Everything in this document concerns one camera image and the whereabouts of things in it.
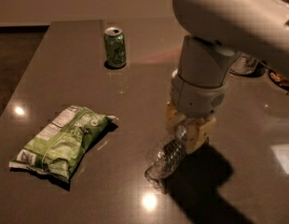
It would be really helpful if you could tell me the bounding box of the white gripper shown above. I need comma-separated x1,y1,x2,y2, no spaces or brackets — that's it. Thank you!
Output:
166,70,227,154

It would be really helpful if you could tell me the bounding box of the clear plastic water bottle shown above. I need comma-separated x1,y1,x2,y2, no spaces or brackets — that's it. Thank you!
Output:
144,125,187,182

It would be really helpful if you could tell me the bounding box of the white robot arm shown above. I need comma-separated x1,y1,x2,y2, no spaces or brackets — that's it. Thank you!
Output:
167,0,289,154

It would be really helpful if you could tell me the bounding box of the clear glass jar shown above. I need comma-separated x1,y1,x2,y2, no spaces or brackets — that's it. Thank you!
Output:
230,53,259,76

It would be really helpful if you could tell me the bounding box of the green soda can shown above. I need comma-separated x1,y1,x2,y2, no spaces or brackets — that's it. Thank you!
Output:
103,27,126,68

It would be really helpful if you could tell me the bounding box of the green chip bag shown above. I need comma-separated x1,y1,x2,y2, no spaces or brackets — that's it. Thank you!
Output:
8,105,116,183

